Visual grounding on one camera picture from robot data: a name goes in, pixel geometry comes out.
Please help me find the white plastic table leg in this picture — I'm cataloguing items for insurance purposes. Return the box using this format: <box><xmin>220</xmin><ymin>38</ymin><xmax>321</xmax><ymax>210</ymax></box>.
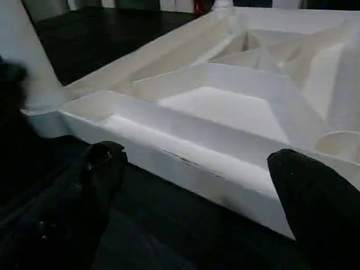
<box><xmin>212</xmin><ymin>0</ymin><xmax>235</xmax><ymax>11</ymax></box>
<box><xmin>0</xmin><ymin>0</ymin><xmax>68</xmax><ymax>116</ymax></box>

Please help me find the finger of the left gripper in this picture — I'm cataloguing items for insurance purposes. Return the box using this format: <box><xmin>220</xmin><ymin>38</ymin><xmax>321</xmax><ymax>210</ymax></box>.
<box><xmin>0</xmin><ymin>57</ymin><xmax>29</xmax><ymax>112</ymax></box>

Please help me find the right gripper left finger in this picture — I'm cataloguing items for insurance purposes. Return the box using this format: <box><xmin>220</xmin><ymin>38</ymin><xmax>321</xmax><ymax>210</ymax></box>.
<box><xmin>0</xmin><ymin>140</ymin><xmax>129</xmax><ymax>270</ymax></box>

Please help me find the black work mat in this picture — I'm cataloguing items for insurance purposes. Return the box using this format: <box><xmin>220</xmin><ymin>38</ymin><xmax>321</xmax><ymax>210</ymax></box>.
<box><xmin>0</xmin><ymin>7</ymin><xmax>303</xmax><ymax>270</ymax></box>

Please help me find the white plastic table top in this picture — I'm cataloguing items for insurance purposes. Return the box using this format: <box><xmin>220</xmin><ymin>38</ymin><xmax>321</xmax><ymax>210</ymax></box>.
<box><xmin>21</xmin><ymin>7</ymin><xmax>360</xmax><ymax>240</ymax></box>

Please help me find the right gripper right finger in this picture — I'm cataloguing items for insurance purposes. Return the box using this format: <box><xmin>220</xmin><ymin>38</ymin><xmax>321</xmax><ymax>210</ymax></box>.
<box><xmin>265</xmin><ymin>148</ymin><xmax>360</xmax><ymax>270</ymax></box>

